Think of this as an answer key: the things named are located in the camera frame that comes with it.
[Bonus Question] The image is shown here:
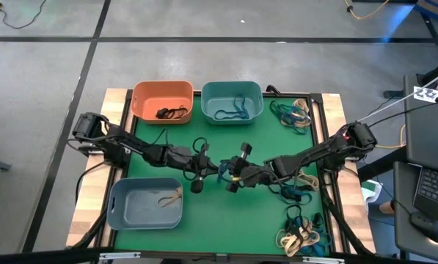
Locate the dark desk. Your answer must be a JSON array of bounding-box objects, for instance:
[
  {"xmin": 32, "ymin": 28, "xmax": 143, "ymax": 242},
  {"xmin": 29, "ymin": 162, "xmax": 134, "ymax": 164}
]
[{"xmin": 393, "ymin": 161, "xmax": 438, "ymax": 263}]

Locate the teal plastic basket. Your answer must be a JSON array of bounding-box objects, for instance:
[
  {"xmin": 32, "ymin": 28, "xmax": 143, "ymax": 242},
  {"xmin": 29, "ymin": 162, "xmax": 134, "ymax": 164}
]
[{"xmin": 200, "ymin": 81, "xmax": 265, "ymax": 126}]

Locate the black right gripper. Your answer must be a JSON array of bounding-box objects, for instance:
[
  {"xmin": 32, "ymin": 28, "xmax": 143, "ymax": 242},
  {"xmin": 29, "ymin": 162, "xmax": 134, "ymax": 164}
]
[{"xmin": 221, "ymin": 142, "xmax": 277, "ymax": 194}]

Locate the black computer mouse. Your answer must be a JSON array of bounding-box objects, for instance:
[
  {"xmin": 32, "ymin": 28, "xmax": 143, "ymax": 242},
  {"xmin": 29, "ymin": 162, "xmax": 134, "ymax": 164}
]
[{"xmin": 410, "ymin": 211, "xmax": 438, "ymax": 244}]

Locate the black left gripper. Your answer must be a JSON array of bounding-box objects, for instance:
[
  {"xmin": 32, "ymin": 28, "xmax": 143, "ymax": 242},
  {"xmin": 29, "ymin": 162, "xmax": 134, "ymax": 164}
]
[{"xmin": 183, "ymin": 142, "xmax": 222, "ymax": 194}]

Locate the black cable bundle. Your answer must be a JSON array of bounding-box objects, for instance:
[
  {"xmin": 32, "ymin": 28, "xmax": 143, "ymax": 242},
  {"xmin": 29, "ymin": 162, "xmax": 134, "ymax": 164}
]
[
  {"xmin": 71, "ymin": 161, "xmax": 112, "ymax": 250},
  {"xmin": 323, "ymin": 183, "xmax": 374, "ymax": 256}
]

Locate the dark teal rubber band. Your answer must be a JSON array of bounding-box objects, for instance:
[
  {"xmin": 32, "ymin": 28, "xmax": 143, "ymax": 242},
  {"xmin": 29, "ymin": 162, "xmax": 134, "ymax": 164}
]
[{"xmin": 213, "ymin": 109, "xmax": 241, "ymax": 121}]

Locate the black laptop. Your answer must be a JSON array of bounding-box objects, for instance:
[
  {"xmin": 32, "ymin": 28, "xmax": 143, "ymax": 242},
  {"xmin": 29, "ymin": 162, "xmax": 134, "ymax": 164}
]
[{"xmin": 412, "ymin": 166, "xmax": 438, "ymax": 229}]

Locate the silver rod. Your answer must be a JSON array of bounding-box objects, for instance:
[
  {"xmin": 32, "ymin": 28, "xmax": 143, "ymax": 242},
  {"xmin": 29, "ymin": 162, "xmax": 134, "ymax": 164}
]
[{"xmin": 357, "ymin": 65, "xmax": 438, "ymax": 122}]

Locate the white and green object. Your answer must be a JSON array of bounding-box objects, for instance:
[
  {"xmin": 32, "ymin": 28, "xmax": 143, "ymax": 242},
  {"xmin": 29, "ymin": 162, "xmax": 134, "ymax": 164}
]
[{"xmin": 360, "ymin": 179, "xmax": 383, "ymax": 205}]

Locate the tan object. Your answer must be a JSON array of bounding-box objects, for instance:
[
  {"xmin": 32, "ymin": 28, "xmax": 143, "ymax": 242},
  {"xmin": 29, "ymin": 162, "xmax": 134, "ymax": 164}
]
[{"xmin": 379, "ymin": 199, "xmax": 396, "ymax": 216}]

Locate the blue metal cart frame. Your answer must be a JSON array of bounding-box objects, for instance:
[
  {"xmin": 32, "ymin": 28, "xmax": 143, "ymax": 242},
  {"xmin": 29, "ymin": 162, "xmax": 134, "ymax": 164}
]
[{"xmin": 415, "ymin": 0, "xmax": 438, "ymax": 27}]

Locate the yellow floor cable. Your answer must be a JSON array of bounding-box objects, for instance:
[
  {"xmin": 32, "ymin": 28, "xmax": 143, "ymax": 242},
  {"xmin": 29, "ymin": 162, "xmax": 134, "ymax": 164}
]
[{"xmin": 343, "ymin": 0, "xmax": 391, "ymax": 21}]

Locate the grey desk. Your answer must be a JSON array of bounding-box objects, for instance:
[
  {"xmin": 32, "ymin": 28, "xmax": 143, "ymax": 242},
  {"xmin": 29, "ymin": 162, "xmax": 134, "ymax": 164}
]
[{"xmin": 403, "ymin": 73, "xmax": 438, "ymax": 174}]

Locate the black floor cable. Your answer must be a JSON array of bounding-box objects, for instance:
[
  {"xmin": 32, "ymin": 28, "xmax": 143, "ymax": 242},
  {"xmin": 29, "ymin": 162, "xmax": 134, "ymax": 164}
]
[{"xmin": 0, "ymin": 0, "xmax": 48, "ymax": 30}]

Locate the small dark green rubber band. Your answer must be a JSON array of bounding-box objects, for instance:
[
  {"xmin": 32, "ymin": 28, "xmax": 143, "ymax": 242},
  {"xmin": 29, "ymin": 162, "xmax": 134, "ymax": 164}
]
[{"xmin": 281, "ymin": 186, "xmax": 301, "ymax": 202}]

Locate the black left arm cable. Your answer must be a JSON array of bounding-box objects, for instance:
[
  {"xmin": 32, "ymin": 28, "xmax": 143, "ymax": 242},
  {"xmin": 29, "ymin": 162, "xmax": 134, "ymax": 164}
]
[{"xmin": 192, "ymin": 136, "xmax": 209, "ymax": 155}]

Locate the black rig crossbar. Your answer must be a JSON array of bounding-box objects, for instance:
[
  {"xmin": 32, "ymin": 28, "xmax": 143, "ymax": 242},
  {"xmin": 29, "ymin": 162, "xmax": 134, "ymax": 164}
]
[{"xmin": 0, "ymin": 248, "xmax": 438, "ymax": 264}]

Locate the white printed tag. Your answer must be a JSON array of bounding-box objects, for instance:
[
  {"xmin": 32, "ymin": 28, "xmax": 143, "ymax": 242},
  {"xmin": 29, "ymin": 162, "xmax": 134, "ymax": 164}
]
[{"xmin": 412, "ymin": 85, "xmax": 438, "ymax": 104}]

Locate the dark blue cloth garment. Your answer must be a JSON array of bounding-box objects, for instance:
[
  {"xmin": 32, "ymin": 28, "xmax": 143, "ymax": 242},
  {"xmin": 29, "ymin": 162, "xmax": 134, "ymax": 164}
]
[{"xmin": 285, "ymin": 204, "xmax": 303, "ymax": 225}]

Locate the green table mat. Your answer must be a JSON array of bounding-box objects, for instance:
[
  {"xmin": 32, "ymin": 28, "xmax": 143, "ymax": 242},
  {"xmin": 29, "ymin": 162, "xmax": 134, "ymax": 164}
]
[{"xmin": 114, "ymin": 95, "xmax": 332, "ymax": 254}]

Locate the blue-grey plastic basket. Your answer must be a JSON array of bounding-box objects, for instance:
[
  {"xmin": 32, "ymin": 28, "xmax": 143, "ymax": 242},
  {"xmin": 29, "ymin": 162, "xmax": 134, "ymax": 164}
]
[{"xmin": 106, "ymin": 177, "xmax": 184, "ymax": 231}]

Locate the orange plastic basket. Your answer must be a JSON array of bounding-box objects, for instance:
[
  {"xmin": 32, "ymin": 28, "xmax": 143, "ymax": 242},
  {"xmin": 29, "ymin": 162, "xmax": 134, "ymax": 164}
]
[{"xmin": 130, "ymin": 80, "xmax": 195, "ymax": 125}]

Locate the silver bracket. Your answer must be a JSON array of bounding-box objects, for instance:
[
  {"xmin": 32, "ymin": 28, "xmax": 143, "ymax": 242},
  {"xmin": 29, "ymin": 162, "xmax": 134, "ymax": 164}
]
[
  {"xmin": 302, "ymin": 255, "xmax": 346, "ymax": 264},
  {"xmin": 98, "ymin": 251, "xmax": 142, "ymax": 261}
]

